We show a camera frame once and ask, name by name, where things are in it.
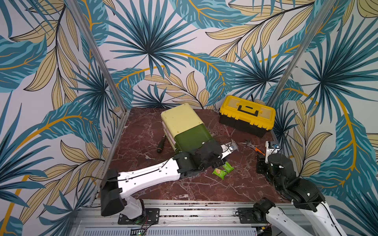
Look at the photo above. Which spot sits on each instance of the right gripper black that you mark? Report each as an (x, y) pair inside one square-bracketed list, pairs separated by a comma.
[(263, 166)]

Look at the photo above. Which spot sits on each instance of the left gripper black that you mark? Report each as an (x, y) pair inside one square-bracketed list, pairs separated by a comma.
[(219, 162)]

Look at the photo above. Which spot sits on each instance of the green cookie packet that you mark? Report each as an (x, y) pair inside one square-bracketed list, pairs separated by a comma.
[(219, 173), (227, 167)]

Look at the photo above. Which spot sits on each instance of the green top drawer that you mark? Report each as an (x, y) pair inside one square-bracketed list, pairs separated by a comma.
[(192, 138)]

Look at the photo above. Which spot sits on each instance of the pale green drawer cabinet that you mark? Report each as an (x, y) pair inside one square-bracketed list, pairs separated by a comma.
[(178, 120)]

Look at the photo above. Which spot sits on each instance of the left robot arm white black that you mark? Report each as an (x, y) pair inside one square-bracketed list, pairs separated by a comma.
[(117, 188)]

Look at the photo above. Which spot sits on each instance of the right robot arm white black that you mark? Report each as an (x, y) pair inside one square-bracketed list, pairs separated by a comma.
[(302, 194)]

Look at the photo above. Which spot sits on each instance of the orange adjustable wrench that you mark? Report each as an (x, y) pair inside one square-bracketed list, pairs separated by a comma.
[(255, 148)]

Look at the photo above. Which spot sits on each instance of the black orange screwdriver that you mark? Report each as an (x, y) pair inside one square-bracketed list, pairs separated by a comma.
[(160, 146)]

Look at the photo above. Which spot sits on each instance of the yellow black toolbox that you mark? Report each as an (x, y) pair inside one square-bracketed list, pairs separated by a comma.
[(247, 116)]

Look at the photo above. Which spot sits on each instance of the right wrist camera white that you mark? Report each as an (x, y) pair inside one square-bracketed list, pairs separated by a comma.
[(272, 147)]

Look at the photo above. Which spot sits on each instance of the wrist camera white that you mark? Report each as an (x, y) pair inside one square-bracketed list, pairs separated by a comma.
[(229, 148), (272, 147)]

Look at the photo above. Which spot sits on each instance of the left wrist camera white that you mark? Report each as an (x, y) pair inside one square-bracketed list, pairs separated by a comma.
[(229, 148)]

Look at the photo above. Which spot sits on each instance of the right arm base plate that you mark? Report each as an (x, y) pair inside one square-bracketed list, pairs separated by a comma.
[(251, 215)]

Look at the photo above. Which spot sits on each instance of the aluminium front rail frame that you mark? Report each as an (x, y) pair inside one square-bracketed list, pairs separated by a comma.
[(173, 218)]

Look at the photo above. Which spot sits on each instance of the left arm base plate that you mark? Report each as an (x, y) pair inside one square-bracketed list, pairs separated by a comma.
[(150, 216)]

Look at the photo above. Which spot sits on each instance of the right aluminium corner post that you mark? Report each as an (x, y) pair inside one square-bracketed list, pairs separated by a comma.
[(308, 37)]

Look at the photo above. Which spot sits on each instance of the aluminium corner post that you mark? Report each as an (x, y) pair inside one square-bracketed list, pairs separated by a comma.
[(80, 19), (308, 37)]

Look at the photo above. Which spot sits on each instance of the left aluminium corner post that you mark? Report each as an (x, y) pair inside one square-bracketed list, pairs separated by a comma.
[(80, 19)]

